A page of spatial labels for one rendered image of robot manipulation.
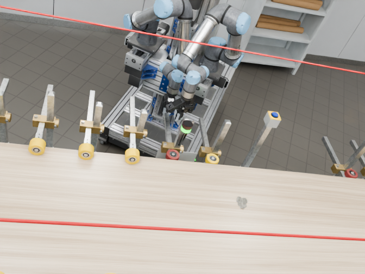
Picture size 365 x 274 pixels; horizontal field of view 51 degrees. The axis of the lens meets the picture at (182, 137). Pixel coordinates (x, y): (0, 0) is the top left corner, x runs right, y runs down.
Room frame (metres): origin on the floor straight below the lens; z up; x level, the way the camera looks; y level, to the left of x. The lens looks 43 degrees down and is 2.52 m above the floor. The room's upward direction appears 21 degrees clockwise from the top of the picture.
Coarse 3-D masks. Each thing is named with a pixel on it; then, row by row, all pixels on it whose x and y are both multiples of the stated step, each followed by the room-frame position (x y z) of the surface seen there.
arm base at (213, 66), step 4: (204, 56) 2.39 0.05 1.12; (200, 60) 2.39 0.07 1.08; (204, 60) 2.37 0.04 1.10; (208, 60) 2.36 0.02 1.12; (212, 60) 2.36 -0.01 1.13; (216, 60) 2.37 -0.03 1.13; (200, 64) 2.37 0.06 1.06; (204, 64) 2.35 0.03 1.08; (208, 64) 2.35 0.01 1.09; (212, 64) 2.36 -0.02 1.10; (216, 64) 2.38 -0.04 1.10; (208, 68) 2.34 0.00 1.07; (212, 68) 2.37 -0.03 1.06; (216, 68) 2.38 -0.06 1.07; (212, 72) 2.36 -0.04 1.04
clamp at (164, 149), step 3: (162, 141) 1.69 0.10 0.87; (162, 144) 1.67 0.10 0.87; (168, 144) 1.69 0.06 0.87; (171, 144) 1.70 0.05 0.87; (162, 147) 1.65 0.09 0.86; (165, 147) 1.65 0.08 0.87; (168, 147) 1.66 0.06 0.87; (171, 147) 1.67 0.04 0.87; (180, 147) 1.70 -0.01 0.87; (183, 147) 1.71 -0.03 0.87; (162, 150) 1.65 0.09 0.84; (165, 150) 1.65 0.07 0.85; (177, 150) 1.68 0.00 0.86; (180, 150) 1.69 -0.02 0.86; (183, 150) 1.70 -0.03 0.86
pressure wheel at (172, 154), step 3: (168, 150) 1.60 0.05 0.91; (171, 150) 1.61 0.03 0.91; (174, 150) 1.62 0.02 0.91; (168, 153) 1.58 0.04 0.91; (171, 153) 1.59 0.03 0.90; (174, 153) 1.60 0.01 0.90; (177, 153) 1.60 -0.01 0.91; (168, 156) 1.56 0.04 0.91; (171, 156) 1.57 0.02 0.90; (174, 156) 1.58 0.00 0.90; (177, 156) 1.58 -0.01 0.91; (171, 159) 1.55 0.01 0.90; (174, 159) 1.55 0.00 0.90; (177, 159) 1.57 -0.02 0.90
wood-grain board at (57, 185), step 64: (0, 192) 0.95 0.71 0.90; (64, 192) 1.08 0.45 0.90; (128, 192) 1.21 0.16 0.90; (192, 192) 1.37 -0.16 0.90; (256, 192) 1.54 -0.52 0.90; (320, 192) 1.73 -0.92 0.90; (0, 256) 0.68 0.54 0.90; (64, 256) 0.77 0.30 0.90; (128, 256) 0.88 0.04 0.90; (192, 256) 1.00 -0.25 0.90; (256, 256) 1.13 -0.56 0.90; (320, 256) 1.27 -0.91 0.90
